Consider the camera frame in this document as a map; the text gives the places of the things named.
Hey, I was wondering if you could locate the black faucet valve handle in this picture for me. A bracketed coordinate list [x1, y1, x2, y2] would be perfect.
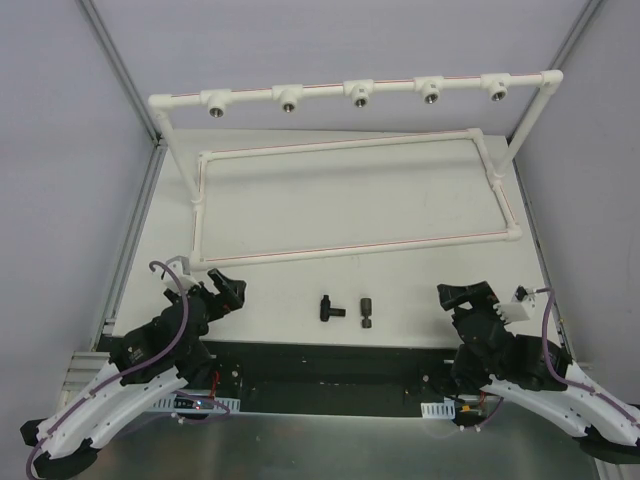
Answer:
[360, 297, 372, 329]

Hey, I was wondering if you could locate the black L-shaped faucet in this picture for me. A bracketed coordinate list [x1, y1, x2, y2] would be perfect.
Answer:
[319, 295, 346, 322]

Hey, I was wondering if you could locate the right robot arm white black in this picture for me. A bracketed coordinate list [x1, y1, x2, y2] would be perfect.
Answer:
[437, 282, 639, 465]

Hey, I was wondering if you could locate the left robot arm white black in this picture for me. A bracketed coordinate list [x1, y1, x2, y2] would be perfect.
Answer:
[20, 261, 247, 479]

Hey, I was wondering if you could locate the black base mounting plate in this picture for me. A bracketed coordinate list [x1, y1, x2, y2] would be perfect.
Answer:
[188, 341, 480, 418]

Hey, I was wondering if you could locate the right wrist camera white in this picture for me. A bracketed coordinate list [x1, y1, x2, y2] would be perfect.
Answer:
[494, 286, 536, 324]

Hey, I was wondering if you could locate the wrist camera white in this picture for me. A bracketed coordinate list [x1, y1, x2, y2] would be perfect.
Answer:
[494, 286, 536, 324]
[163, 256, 198, 293]

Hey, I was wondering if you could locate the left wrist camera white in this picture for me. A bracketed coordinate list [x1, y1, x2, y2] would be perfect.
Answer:
[163, 256, 198, 293]

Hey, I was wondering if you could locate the right white cable duct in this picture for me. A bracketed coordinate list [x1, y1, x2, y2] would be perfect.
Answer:
[420, 399, 456, 420]

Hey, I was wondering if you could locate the white cable duct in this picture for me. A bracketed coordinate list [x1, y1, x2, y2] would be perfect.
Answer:
[420, 399, 456, 420]
[147, 394, 241, 415]

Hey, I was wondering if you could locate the left aluminium frame post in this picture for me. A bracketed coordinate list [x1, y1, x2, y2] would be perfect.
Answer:
[77, 1, 166, 351]

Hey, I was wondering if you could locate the aluminium frame post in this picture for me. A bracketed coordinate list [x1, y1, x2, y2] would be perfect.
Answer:
[77, 1, 166, 351]
[504, 0, 609, 141]

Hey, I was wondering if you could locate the left white cable duct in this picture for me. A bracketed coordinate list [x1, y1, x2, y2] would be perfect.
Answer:
[147, 394, 241, 415]

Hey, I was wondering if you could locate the white PVC pipe frame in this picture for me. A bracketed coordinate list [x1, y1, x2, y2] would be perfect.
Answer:
[148, 69, 564, 271]

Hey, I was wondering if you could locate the right aluminium frame post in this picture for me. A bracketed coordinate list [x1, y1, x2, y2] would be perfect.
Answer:
[504, 0, 609, 141]

